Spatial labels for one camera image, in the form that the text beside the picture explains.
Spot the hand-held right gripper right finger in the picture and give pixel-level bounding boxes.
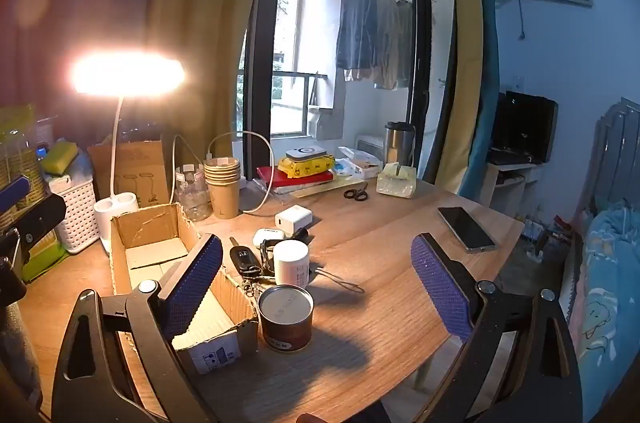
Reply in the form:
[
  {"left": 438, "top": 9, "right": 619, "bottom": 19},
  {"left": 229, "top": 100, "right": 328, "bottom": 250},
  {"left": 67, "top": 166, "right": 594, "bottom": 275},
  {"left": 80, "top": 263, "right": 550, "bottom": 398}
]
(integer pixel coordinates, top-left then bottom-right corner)
[{"left": 411, "top": 233, "right": 583, "bottom": 423}]

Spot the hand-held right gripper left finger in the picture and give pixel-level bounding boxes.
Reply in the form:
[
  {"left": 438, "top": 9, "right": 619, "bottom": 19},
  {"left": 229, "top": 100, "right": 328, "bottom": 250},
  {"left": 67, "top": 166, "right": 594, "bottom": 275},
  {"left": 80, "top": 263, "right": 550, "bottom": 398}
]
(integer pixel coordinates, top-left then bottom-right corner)
[{"left": 51, "top": 233, "right": 236, "bottom": 423}]

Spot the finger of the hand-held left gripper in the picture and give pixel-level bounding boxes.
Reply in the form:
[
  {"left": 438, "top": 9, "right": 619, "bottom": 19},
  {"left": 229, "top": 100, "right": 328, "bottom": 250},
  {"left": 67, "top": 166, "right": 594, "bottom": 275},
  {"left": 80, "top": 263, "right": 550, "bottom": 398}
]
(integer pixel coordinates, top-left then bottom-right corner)
[{"left": 0, "top": 175, "right": 67, "bottom": 264}]

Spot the black car key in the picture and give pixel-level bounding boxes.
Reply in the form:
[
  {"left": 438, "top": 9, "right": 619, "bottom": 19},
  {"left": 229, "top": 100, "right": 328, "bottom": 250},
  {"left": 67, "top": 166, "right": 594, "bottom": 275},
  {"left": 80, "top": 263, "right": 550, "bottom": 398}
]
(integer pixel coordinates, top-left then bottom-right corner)
[{"left": 229, "top": 237, "right": 263, "bottom": 278}]

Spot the brown cardboard box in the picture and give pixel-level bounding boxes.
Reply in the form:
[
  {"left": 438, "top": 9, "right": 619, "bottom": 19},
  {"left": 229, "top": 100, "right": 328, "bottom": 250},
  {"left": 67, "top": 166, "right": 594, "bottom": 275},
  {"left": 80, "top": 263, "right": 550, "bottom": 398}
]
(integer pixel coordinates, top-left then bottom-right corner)
[{"left": 109, "top": 202, "right": 261, "bottom": 376}]

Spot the black strap wristwatch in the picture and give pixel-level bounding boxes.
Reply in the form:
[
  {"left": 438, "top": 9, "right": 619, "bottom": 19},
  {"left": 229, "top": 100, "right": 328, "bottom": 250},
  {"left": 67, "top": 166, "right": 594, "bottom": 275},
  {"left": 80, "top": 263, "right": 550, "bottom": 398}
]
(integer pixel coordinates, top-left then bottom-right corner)
[{"left": 257, "top": 239, "right": 281, "bottom": 276}]

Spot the white earbuds case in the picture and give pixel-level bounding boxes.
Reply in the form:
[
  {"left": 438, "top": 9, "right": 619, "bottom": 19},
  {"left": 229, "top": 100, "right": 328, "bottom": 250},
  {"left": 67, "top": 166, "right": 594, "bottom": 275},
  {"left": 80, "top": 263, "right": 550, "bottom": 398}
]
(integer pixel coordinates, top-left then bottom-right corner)
[{"left": 251, "top": 228, "right": 286, "bottom": 249}]

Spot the brown round tin can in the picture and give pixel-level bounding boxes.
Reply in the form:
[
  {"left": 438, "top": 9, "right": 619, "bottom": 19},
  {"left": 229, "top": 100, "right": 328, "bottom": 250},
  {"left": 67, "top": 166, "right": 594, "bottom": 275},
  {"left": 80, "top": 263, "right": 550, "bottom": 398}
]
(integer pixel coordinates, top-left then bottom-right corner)
[{"left": 257, "top": 284, "right": 315, "bottom": 352}]

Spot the white plastic jar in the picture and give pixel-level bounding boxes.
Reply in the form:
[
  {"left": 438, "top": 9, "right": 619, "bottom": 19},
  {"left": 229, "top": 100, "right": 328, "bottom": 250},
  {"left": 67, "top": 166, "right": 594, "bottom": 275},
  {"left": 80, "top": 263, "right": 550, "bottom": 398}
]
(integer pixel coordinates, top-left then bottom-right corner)
[{"left": 272, "top": 239, "right": 311, "bottom": 289}]

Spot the black flashlight with lanyard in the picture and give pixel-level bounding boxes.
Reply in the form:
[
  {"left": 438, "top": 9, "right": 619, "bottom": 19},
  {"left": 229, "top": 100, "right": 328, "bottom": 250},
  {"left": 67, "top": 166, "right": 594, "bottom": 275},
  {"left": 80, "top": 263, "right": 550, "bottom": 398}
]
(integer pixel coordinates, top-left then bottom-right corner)
[{"left": 287, "top": 227, "right": 366, "bottom": 295}]

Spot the white charger block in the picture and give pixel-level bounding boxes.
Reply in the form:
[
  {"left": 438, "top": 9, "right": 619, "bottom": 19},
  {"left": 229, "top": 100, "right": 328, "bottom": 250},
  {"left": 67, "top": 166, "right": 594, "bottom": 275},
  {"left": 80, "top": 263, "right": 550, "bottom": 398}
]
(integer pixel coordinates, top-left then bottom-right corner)
[{"left": 274, "top": 204, "right": 313, "bottom": 231}]

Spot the yellow green sponge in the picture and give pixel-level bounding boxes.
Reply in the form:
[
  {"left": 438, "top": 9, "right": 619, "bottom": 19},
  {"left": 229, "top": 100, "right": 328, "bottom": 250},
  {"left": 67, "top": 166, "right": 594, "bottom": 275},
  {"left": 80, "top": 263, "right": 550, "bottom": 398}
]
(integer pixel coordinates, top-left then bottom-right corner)
[{"left": 40, "top": 140, "right": 81, "bottom": 174}]

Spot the white plastic basket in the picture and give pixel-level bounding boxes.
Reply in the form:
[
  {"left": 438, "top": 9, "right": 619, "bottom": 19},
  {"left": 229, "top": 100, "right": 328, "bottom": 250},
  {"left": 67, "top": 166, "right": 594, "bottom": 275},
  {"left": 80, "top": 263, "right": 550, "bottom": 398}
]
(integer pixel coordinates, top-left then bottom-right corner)
[{"left": 48, "top": 175, "right": 98, "bottom": 254}]

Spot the dark smartphone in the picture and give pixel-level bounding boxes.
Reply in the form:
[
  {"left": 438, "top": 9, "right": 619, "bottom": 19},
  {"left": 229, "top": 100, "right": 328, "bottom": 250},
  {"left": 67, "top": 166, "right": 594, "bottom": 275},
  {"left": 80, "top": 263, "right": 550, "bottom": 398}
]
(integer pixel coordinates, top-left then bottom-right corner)
[{"left": 437, "top": 206, "right": 497, "bottom": 254}]

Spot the stack of brown paper cups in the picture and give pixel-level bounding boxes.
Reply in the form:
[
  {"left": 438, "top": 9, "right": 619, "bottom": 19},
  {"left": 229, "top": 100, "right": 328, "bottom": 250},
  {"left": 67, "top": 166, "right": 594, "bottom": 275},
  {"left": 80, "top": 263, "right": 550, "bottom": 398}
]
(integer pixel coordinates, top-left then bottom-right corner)
[{"left": 204, "top": 156, "right": 243, "bottom": 220}]

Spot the pale yellow tissue pack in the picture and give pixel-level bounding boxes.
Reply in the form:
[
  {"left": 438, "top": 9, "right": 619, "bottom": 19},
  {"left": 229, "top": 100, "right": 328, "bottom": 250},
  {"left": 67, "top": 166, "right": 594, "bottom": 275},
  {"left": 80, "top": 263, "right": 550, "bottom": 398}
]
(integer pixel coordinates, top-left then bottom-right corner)
[{"left": 376, "top": 163, "right": 417, "bottom": 200}]

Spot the clear plastic bag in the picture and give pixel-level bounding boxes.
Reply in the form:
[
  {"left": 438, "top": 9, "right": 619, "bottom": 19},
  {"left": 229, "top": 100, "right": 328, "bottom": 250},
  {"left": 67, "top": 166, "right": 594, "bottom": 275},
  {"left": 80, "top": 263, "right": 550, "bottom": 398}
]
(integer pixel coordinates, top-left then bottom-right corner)
[{"left": 247, "top": 178, "right": 296, "bottom": 204}]

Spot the white cabinet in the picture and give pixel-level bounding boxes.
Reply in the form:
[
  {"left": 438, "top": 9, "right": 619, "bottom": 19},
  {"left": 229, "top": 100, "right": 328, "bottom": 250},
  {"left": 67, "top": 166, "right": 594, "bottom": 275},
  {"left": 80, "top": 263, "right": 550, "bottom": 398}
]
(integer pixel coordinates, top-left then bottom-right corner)
[{"left": 485, "top": 160, "right": 543, "bottom": 214}]

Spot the teal blue curtain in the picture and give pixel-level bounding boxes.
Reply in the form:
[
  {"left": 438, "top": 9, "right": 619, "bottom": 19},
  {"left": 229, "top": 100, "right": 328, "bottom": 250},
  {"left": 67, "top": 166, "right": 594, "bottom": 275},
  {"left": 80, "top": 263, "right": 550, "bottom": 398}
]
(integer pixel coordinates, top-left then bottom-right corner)
[{"left": 460, "top": 0, "right": 503, "bottom": 200}]

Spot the printed brown lamp carton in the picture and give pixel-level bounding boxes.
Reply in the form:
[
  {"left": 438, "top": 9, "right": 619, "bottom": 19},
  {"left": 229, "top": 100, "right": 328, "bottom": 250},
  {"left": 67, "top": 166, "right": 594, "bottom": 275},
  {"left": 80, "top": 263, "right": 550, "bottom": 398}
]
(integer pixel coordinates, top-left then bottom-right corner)
[{"left": 87, "top": 140, "right": 171, "bottom": 206}]

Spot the red book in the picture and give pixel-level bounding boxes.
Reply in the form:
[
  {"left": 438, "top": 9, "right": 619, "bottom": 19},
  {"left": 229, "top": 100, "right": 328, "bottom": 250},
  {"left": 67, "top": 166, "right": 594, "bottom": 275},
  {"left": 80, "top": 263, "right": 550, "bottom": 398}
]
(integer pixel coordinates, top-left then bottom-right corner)
[{"left": 256, "top": 165, "right": 335, "bottom": 190}]

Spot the steel thermos mug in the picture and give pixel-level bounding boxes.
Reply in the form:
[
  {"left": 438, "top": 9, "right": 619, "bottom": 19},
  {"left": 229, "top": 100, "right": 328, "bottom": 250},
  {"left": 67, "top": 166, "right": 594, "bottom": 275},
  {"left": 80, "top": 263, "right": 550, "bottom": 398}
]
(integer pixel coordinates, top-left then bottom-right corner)
[{"left": 384, "top": 121, "right": 417, "bottom": 166}]

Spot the white open paper box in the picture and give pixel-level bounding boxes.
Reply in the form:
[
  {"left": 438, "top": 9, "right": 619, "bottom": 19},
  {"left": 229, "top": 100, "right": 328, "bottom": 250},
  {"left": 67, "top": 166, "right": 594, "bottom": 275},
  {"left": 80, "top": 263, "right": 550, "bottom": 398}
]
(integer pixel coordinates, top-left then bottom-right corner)
[{"left": 337, "top": 146, "right": 383, "bottom": 178}]

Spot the yellow paper envelope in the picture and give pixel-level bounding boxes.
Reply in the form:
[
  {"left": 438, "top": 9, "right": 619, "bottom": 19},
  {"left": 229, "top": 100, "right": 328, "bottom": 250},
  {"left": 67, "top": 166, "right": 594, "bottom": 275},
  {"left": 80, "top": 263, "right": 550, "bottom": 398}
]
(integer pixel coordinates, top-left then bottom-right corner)
[{"left": 291, "top": 180, "right": 353, "bottom": 198}]

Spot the white microwave oven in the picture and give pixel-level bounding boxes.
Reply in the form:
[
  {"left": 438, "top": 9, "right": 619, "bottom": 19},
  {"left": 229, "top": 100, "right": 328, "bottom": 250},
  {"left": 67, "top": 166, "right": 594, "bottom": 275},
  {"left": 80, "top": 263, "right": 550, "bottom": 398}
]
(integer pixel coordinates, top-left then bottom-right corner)
[{"left": 355, "top": 133, "right": 388, "bottom": 158}]

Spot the white desk lamp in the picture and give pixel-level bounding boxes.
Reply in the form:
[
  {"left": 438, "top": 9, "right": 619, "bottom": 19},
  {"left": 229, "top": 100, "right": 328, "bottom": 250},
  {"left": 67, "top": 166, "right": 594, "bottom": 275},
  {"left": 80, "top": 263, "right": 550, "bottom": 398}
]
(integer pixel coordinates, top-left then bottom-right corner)
[{"left": 71, "top": 53, "right": 186, "bottom": 254}]

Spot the yellow wipes packet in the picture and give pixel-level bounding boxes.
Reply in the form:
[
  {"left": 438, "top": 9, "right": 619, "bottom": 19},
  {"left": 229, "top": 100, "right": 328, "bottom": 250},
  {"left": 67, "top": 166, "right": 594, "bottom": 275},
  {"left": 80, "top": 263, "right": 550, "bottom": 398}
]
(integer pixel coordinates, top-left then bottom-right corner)
[{"left": 277, "top": 155, "right": 336, "bottom": 178}]

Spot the blue printed blanket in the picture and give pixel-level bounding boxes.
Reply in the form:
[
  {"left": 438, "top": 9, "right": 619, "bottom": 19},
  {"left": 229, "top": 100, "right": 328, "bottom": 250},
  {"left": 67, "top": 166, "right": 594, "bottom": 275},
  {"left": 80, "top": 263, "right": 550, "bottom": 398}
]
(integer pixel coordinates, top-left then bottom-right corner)
[{"left": 570, "top": 203, "right": 640, "bottom": 404}]

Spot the grey white flat device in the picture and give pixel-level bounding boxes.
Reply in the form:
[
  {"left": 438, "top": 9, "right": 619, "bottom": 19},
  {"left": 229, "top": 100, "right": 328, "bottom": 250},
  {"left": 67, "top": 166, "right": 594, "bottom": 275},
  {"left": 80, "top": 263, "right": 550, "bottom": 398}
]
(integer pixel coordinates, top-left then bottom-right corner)
[{"left": 285, "top": 145, "right": 327, "bottom": 164}]

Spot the black monitor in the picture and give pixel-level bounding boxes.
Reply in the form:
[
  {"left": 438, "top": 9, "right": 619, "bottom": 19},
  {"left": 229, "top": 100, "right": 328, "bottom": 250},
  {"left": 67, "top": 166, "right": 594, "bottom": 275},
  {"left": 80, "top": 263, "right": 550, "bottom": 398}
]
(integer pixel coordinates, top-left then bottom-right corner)
[{"left": 492, "top": 90, "right": 559, "bottom": 164}]

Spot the grey padded headboard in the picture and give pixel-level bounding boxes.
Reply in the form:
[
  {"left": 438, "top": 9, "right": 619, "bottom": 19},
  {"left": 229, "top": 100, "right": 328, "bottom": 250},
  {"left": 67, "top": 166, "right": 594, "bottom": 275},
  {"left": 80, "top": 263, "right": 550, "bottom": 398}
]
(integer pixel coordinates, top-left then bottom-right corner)
[{"left": 590, "top": 98, "right": 640, "bottom": 214}]

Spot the yellow curtain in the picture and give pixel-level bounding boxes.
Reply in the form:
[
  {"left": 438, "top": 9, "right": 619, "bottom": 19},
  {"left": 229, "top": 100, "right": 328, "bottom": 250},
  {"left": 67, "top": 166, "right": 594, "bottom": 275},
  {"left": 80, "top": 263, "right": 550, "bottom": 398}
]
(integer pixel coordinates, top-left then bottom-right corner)
[
  {"left": 440, "top": 0, "right": 501, "bottom": 204},
  {"left": 145, "top": 0, "right": 281, "bottom": 144}
]

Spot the balcony railing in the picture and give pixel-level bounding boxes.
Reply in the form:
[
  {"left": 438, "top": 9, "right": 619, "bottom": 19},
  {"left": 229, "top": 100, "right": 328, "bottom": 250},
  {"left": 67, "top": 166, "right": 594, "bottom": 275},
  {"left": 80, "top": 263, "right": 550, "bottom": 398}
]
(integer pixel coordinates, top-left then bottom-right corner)
[{"left": 274, "top": 69, "right": 328, "bottom": 80}]

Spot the black glass sliding door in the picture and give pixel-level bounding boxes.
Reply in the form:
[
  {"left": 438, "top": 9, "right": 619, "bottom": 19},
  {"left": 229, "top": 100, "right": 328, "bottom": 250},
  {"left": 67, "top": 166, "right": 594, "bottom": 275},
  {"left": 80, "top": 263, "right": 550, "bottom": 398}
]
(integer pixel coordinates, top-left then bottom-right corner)
[{"left": 240, "top": 0, "right": 456, "bottom": 184}]

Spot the hanging beige shirt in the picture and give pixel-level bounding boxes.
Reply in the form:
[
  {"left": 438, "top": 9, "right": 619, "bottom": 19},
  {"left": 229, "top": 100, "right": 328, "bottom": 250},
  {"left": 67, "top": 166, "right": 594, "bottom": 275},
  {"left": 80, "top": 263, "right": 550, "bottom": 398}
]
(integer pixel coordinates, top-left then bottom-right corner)
[{"left": 372, "top": 0, "right": 402, "bottom": 90}]

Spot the hanging olive shirt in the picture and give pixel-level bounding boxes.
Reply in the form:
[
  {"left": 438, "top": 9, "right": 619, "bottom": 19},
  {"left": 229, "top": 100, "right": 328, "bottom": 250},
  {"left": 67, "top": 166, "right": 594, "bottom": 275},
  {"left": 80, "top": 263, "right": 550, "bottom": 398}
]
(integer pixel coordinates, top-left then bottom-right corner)
[{"left": 395, "top": 0, "right": 416, "bottom": 88}]

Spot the hanging blue shirt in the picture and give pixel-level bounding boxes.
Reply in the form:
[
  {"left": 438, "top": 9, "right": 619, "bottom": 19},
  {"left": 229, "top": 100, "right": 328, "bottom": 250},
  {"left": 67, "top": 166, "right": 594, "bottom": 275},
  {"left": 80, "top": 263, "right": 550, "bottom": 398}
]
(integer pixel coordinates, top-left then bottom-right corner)
[{"left": 336, "top": 0, "right": 378, "bottom": 71}]

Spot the thin white lamp cable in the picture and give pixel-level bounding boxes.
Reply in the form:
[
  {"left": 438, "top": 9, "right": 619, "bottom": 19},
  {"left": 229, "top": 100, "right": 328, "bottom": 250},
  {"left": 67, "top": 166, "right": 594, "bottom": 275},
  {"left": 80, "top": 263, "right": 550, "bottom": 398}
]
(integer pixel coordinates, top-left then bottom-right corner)
[{"left": 171, "top": 134, "right": 183, "bottom": 204}]

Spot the thick white charging cable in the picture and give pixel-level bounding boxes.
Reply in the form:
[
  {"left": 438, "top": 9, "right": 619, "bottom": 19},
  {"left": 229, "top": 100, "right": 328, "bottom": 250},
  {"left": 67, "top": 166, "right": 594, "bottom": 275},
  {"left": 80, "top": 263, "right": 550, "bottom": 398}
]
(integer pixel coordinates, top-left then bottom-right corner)
[{"left": 207, "top": 130, "right": 276, "bottom": 216}]

